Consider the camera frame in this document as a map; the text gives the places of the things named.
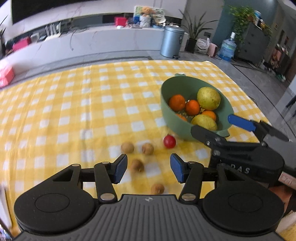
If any trailing green ivy plant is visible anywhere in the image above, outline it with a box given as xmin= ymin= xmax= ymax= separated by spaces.
xmin=229 ymin=6 xmax=255 ymax=44

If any yellow checkered tablecloth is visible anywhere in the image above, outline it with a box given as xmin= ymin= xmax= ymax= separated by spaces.
xmin=0 ymin=60 xmax=271 ymax=237

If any orange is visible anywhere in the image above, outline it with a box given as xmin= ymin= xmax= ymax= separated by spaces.
xmin=185 ymin=100 xmax=200 ymax=116
xmin=169 ymin=94 xmax=186 ymax=111
xmin=176 ymin=113 xmax=187 ymax=121

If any red cherry tomato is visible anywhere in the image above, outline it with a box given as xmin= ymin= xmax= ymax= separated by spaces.
xmin=163 ymin=135 xmax=176 ymax=149

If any yellow pear in bowl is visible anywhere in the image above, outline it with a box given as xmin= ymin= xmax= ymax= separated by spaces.
xmin=191 ymin=114 xmax=218 ymax=131

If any green plastic bowl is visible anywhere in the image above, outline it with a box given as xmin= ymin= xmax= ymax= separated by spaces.
xmin=160 ymin=74 xmax=234 ymax=141

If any teddy bear toy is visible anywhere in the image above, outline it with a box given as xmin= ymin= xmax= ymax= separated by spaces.
xmin=140 ymin=6 xmax=154 ymax=16

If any pink box on counter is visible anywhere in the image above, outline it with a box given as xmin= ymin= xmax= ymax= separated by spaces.
xmin=13 ymin=37 xmax=31 ymax=52

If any grey metal trash bin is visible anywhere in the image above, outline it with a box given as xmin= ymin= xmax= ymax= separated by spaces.
xmin=160 ymin=25 xmax=185 ymax=59

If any white marble tv console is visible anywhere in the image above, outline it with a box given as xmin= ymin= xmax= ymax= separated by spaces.
xmin=1 ymin=26 xmax=164 ymax=75

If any white wifi router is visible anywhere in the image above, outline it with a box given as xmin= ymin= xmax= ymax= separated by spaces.
xmin=45 ymin=22 xmax=61 ymax=40

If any black television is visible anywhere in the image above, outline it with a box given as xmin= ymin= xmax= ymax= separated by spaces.
xmin=11 ymin=1 xmax=95 ymax=30

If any blue water jug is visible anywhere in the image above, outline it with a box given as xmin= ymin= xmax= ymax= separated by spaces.
xmin=218 ymin=32 xmax=237 ymax=62

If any dark grey drawer cabinet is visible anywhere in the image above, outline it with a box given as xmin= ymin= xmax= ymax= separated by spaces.
xmin=236 ymin=23 xmax=270 ymax=65

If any potted long-leaf plant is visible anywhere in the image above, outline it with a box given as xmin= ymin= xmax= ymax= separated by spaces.
xmin=179 ymin=9 xmax=218 ymax=53

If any red box on counter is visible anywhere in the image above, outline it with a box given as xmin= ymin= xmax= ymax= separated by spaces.
xmin=114 ymin=16 xmax=127 ymax=27

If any orange in bowl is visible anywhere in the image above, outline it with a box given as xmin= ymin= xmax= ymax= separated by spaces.
xmin=176 ymin=113 xmax=187 ymax=121

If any small orange tangerine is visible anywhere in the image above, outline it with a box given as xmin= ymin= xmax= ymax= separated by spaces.
xmin=202 ymin=110 xmax=217 ymax=121

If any pink storage box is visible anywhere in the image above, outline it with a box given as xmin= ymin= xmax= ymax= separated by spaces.
xmin=0 ymin=64 xmax=15 ymax=88

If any large yellow-green pear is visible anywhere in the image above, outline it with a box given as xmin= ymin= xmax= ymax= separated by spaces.
xmin=197 ymin=87 xmax=221 ymax=110

